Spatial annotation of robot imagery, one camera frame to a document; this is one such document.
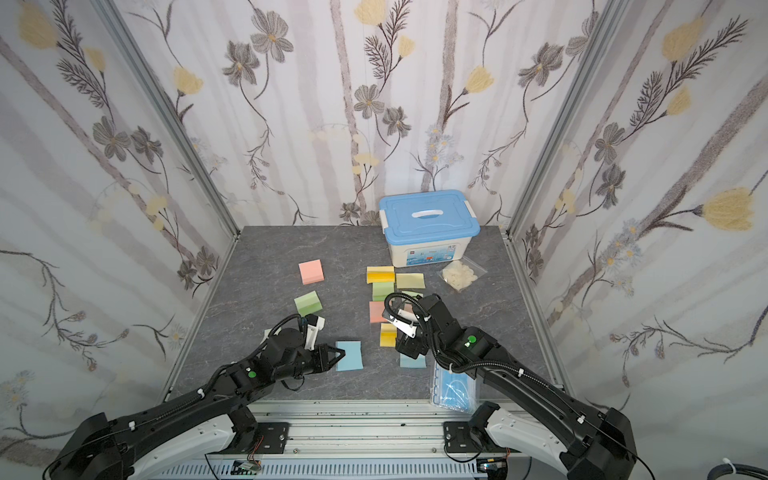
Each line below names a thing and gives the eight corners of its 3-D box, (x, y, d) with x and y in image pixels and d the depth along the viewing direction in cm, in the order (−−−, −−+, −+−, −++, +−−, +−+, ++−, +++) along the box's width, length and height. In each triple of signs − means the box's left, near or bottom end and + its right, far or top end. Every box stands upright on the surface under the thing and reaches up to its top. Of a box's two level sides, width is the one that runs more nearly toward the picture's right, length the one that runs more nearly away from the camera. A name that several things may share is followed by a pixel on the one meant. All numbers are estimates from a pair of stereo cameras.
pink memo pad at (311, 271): (302, 285, 107) (299, 279, 104) (300, 268, 112) (298, 263, 109) (325, 280, 108) (323, 274, 106) (322, 264, 113) (321, 258, 110)
